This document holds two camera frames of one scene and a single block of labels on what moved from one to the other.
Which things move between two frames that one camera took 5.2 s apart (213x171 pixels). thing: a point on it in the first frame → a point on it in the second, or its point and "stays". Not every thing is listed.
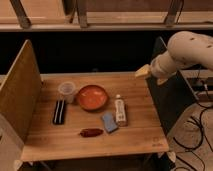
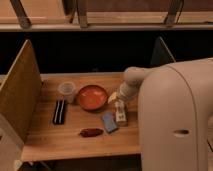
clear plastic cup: [67, 91] stays
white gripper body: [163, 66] → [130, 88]
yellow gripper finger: [143, 71] → [112, 97]
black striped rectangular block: [59, 112] stays
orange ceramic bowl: [92, 97] stays
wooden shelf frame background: [71, 15] stays
